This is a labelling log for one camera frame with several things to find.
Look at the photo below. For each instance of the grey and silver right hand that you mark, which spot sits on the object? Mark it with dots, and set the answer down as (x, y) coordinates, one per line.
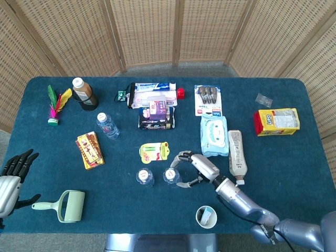
(206, 168)

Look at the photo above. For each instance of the black and silver left hand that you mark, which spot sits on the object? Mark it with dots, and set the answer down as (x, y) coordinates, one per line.
(8, 189)

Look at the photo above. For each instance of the unlabelled clear water bottle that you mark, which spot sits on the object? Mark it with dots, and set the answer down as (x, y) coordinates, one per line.
(144, 176)
(171, 175)

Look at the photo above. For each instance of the red-labelled clear water bottle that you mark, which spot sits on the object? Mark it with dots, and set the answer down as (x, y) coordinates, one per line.
(107, 127)

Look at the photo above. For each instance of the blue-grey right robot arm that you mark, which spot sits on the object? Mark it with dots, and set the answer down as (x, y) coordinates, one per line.
(236, 197)

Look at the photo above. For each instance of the silver-blue robot base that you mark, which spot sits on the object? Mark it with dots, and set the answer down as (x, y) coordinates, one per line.
(160, 242)

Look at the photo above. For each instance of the beige milk tea bottle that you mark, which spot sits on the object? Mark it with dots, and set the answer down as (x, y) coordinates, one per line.
(237, 152)

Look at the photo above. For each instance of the light blue wet wipes pack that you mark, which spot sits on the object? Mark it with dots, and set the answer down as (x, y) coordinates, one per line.
(214, 131)

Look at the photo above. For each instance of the blue and white sachet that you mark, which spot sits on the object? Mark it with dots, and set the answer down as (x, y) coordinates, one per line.
(207, 215)

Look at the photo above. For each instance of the white paper cup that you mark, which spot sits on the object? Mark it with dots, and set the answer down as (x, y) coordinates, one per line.
(215, 220)

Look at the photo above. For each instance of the yellow lip balm card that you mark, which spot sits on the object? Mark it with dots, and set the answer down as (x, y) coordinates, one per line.
(155, 152)

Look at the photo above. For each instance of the dark purple snack pack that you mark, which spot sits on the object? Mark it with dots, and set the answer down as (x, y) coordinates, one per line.
(155, 125)

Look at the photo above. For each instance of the pale green lint roller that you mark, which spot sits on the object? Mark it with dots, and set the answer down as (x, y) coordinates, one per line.
(73, 207)

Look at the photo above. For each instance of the purple small box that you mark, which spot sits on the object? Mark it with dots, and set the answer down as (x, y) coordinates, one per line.
(158, 110)

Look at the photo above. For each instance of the small red block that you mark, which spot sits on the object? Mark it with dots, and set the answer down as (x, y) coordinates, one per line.
(181, 94)

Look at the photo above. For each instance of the yellow red snack box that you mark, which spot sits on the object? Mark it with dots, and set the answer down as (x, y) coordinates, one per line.
(275, 122)

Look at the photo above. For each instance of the blue felt table cover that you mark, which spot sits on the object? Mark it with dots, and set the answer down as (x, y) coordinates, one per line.
(131, 207)

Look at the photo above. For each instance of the colourful feather shuttlecock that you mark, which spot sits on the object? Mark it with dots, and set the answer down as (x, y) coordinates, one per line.
(53, 113)

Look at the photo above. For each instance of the small clear plastic bag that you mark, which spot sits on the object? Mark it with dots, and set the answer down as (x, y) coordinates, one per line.
(263, 99)

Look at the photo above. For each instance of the yellow flat box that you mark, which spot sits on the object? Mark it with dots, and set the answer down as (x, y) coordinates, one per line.
(94, 166)

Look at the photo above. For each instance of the brown and yellow printed box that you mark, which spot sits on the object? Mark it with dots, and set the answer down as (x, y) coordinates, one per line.
(89, 147)

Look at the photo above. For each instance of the blue white toothpaste box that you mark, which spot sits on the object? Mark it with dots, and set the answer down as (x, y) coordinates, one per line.
(152, 86)

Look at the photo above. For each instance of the black slim flashlight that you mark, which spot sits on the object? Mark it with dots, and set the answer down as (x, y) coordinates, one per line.
(129, 97)

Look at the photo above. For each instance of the black round holder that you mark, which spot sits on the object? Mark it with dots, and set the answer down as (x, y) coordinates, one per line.
(90, 107)

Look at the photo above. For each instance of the brown drink bottle white cap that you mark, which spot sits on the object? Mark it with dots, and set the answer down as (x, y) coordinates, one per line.
(82, 92)

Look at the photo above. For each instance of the woven bamboo folding screen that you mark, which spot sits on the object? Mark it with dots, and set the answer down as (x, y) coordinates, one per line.
(147, 31)

